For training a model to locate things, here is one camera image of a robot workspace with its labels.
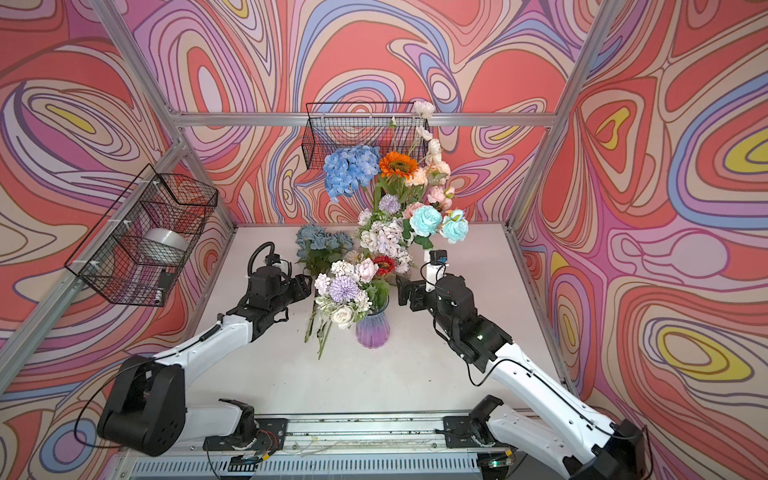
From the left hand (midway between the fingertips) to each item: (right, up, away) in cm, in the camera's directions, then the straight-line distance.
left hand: (309, 278), depth 89 cm
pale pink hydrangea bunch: (+24, +12, -12) cm, 29 cm away
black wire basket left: (-35, +9, -19) cm, 41 cm away
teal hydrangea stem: (0, +9, +12) cm, 15 cm away
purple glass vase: (+19, -17, +2) cm, 26 cm away
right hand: (+31, 0, -14) cm, 34 cm away
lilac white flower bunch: (+15, -1, -24) cm, 28 cm away
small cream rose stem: (+4, -18, +2) cm, 18 cm away
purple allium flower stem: (+24, +21, -9) cm, 33 cm away
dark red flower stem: (+23, +4, -15) cm, 28 cm away
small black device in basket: (-32, +1, -15) cm, 36 cm away
